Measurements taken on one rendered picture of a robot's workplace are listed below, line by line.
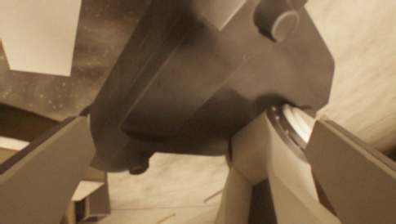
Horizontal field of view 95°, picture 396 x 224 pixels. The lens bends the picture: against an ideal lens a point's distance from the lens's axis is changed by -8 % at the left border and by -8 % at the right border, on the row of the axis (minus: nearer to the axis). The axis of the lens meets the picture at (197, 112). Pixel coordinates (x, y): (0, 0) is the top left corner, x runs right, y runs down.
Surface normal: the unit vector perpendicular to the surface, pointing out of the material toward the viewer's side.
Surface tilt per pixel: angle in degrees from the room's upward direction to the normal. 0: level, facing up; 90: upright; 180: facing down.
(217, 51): 0
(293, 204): 122
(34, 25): 1
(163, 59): 45
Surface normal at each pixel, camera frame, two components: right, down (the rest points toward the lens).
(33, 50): 0.32, 0.75
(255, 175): -0.32, 0.35
